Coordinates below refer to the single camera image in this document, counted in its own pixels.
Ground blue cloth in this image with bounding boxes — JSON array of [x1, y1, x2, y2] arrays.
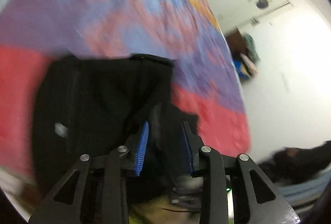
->
[[233, 60, 250, 80]]

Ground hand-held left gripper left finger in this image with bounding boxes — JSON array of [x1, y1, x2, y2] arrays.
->
[[28, 120, 150, 224]]

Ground colourful satin bedspread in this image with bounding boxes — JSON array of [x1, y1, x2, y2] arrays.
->
[[0, 0, 252, 214]]

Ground grey-green cloth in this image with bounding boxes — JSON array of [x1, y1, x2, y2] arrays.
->
[[243, 34, 261, 62]]

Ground black pants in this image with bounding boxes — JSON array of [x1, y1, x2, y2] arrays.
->
[[32, 53, 199, 204]]

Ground blue-grey cloth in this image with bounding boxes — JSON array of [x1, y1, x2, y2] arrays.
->
[[278, 173, 331, 207]]

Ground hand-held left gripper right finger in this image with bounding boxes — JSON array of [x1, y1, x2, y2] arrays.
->
[[181, 120, 300, 224]]

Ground dark cloth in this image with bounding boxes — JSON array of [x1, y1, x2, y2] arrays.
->
[[257, 140, 331, 185]]

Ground pink cloth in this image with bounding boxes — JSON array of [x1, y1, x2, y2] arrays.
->
[[239, 53, 258, 76]]

